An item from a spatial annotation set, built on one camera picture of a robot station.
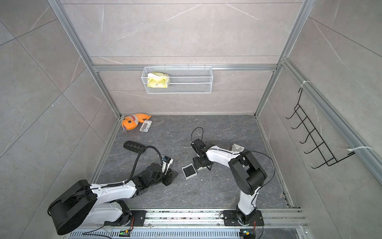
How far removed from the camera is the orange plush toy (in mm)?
1062

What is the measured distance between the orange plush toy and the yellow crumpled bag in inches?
13.6

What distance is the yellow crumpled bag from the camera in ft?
2.86
